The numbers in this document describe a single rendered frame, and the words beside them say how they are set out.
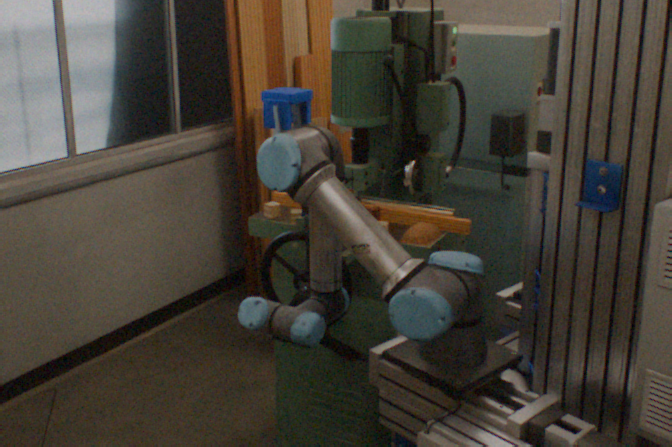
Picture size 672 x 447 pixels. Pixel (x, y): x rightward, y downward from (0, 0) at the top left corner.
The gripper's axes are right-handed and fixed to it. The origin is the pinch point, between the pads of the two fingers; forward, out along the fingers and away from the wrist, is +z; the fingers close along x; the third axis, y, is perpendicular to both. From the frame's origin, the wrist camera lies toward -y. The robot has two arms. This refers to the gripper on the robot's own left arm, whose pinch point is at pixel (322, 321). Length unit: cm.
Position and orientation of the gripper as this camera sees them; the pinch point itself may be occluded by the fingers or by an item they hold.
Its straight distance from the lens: 210.3
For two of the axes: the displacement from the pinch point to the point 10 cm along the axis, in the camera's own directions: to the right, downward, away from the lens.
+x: 8.5, 1.6, -4.9
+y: -2.7, 9.5, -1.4
